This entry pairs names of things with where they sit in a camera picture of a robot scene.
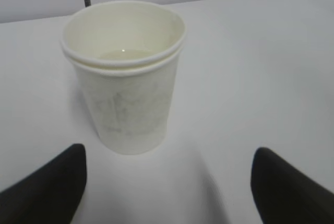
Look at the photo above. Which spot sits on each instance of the white paper cup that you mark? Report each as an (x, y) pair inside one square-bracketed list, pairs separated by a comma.
[(125, 55)]

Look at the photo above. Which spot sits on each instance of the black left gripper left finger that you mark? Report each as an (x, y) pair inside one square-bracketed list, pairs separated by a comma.
[(51, 194)]

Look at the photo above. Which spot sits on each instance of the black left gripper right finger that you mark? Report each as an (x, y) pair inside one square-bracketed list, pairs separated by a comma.
[(283, 194)]

